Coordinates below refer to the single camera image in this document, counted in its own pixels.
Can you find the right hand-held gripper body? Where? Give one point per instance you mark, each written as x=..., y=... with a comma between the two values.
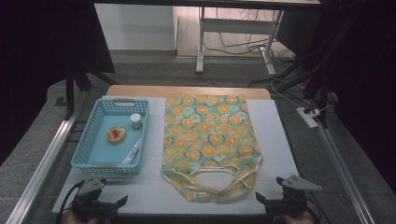
x=289, y=202

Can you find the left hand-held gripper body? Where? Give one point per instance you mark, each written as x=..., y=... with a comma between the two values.
x=90, y=206

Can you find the light blue plastic basket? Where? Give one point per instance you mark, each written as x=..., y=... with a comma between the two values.
x=102, y=152

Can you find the round orange tin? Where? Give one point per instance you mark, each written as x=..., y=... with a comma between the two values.
x=116, y=134

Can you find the small white-lidded jar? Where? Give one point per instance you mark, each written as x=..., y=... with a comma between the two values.
x=136, y=119

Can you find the orange-slice print cloth bag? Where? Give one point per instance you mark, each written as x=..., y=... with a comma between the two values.
x=208, y=133

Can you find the person's left hand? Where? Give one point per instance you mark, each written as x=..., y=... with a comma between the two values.
x=79, y=221

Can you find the person's right hand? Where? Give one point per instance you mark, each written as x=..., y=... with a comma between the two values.
x=300, y=217

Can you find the white table mat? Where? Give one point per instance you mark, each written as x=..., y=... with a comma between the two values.
x=274, y=140

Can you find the white power strip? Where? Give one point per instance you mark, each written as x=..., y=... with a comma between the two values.
x=306, y=117

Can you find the black tripod stand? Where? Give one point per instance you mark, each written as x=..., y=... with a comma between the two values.
x=70, y=90
x=322, y=77

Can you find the wooden table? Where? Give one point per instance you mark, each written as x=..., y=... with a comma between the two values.
x=140, y=90

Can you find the black curtain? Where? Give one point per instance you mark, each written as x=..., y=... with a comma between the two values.
x=367, y=77
x=37, y=62

